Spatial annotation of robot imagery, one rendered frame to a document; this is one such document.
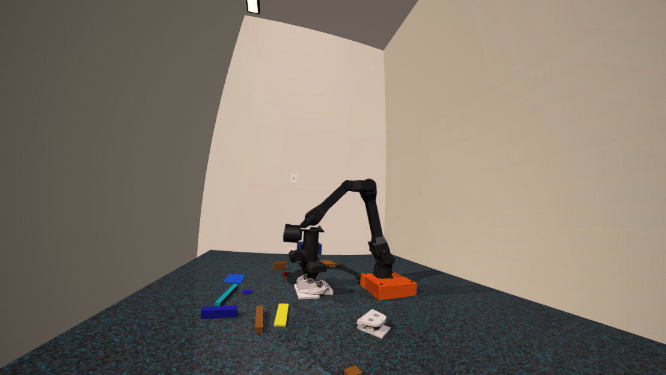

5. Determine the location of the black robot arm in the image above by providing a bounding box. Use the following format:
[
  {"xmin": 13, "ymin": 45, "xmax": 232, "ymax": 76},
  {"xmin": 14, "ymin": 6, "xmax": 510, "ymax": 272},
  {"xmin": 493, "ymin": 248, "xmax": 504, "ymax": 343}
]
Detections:
[{"xmin": 283, "ymin": 178, "xmax": 396, "ymax": 279}]

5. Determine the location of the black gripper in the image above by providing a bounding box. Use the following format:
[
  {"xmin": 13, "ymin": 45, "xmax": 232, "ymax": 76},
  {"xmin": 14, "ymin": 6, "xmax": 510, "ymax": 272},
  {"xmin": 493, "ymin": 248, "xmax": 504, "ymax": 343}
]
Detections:
[{"xmin": 298, "ymin": 243, "xmax": 326, "ymax": 279}]

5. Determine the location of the teal long thin bar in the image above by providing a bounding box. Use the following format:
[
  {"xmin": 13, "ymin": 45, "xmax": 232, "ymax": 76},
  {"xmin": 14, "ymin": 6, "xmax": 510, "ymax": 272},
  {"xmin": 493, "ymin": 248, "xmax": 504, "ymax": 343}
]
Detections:
[{"xmin": 215, "ymin": 284, "xmax": 238, "ymax": 306}]

